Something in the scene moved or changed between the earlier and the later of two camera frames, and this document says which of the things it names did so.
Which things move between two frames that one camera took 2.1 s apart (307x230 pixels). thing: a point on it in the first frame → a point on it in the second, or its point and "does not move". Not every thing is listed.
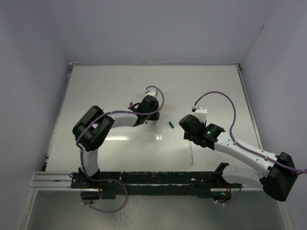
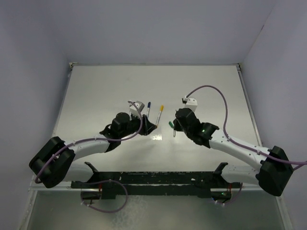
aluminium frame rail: [51, 181] does not move
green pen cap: [171, 124] does not move
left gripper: [154, 117] → [147, 127]
